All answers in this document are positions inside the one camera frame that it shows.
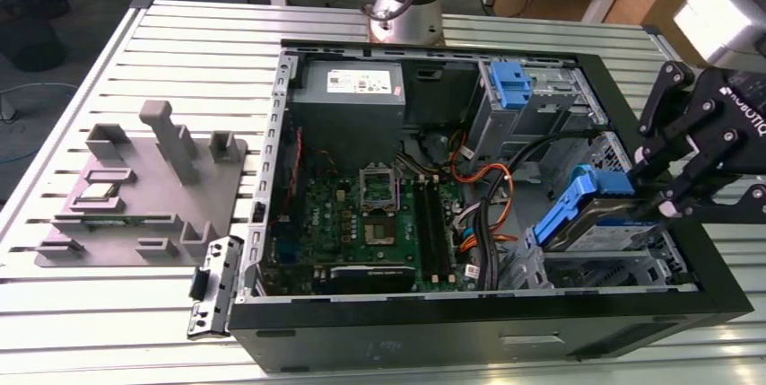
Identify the blue expansion slot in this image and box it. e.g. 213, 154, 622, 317
275, 241, 301, 266

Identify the black RAM slot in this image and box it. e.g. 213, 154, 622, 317
429, 173, 460, 284
414, 173, 440, 284

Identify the grey parts rack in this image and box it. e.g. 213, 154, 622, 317
32, 100, 251, 272

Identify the silver CPU chip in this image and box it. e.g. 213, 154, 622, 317
77, 183, 122, 205

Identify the CPU socket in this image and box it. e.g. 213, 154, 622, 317
363, 216, 401, 247

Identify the thick black internal cable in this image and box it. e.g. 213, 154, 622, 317
476, 130, 600, 291

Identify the red twisted fan wire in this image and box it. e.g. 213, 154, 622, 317
269, 127, 306, 227

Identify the green RAM stick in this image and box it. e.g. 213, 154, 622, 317
81, 217, 149, 230

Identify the black graphics card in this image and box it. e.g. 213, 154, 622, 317
310, 263, 418, 296

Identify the grey card retention bracket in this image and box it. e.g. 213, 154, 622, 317
186, 234, 246, 341

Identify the hard disk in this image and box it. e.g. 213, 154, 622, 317
532, 171, 668, 255

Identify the grey power supply unit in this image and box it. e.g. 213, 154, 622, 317
285, 59, 409, 178

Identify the black open PC case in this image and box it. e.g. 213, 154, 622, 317
227, 37, 757, 375

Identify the multicolour power wire bundle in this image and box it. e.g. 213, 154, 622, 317
394, 127, 520, 254

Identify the blue plastic drive latch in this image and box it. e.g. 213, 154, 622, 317
488, 61, 534, 110

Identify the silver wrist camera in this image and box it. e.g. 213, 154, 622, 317
673, 0, 766, 67

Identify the metal disk bay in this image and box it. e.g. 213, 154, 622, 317
496, 225, 690, 290

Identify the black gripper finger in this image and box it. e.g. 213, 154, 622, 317
626, 60, 724, 188
632, 131, 766, 224

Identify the metal socket cover frame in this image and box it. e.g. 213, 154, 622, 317
357, 164, 401, 218

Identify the metal drive cage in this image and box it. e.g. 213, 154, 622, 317
466, 59, 608, 171

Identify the green motherboard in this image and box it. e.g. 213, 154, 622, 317
262, 173, 481, 296

